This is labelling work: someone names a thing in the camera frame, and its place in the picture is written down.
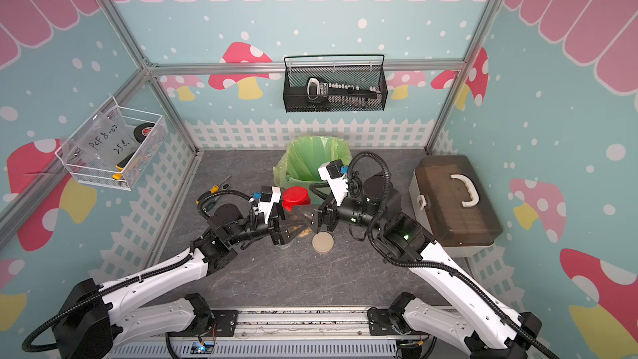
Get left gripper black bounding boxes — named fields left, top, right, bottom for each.
left=228, top=199, right=310, bottom=246

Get peanut jar red lid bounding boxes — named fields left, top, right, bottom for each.
left=282, top=186, right=311, bottom=228

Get beige jar lid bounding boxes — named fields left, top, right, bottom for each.
left=312, top=232, right=335, bottom=254

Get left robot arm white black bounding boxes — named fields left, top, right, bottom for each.
left=22, top=186, right=314, bottom=358

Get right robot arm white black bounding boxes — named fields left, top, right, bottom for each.
left=311, top=151, right=556, bottom=358

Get green trash bin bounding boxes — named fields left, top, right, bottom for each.
left=284, top=176, right=329, bottom=194

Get green plastic bin liner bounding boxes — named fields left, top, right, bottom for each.
left=272, top=136, right=352, bottom=189

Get yellow black screwdriver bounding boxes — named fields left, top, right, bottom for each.
left=209, top=176, right=232, bottom=194

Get socket wrench set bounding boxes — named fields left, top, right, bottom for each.
left=306, top=77, right=384, bottom=111

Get brown lidded tool box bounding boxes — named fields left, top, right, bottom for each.
left=409, top=156, right=503, bottom=258

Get black tape roll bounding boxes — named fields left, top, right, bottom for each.
left=134, top=122, right=156, bottom=143

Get yellow utility knife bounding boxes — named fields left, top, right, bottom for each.
left=112, top=153, right=136, bottom=184

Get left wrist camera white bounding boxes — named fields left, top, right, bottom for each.
left=251, top=186, right=285, bottom=225

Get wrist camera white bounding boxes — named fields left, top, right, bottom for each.
left=251, top=186, right=285, bottom=225
left=318, top=160, right=349, bottom=206

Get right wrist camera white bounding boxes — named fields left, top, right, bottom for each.
left=318, top=160, right=349, bottom=206

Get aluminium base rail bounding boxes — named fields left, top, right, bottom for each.
left=91, top=303, right=514, bottom=359

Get black wire mesh basket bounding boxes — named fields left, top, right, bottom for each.
left=282, top=54, right=388, bottom=113

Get clear wall bin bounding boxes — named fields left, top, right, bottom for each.
left=55, top=96, right=168, bottom=191

